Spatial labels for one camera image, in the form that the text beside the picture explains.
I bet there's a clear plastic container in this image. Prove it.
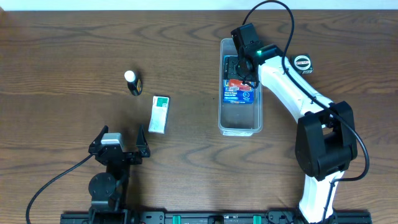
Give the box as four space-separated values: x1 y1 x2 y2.
218 38 263 137

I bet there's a dark bottle white cap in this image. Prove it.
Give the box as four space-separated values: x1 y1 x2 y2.
124 70 142 96

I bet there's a blue toothpaste box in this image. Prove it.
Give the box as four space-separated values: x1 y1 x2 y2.
221 74 255 104

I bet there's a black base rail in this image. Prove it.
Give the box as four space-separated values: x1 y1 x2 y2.
60 210 373 224

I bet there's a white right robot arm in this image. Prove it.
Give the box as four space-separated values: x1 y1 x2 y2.
224 24 358 223

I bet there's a white green medicine box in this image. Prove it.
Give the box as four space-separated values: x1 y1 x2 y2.
149 96 170 134

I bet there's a dark green round-label box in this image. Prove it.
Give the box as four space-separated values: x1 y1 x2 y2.
290 54 313 75

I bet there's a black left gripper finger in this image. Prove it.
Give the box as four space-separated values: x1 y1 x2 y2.
90 125 108 149
136 124 149 151

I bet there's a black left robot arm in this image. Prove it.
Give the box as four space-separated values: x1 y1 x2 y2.
88 126 150 212

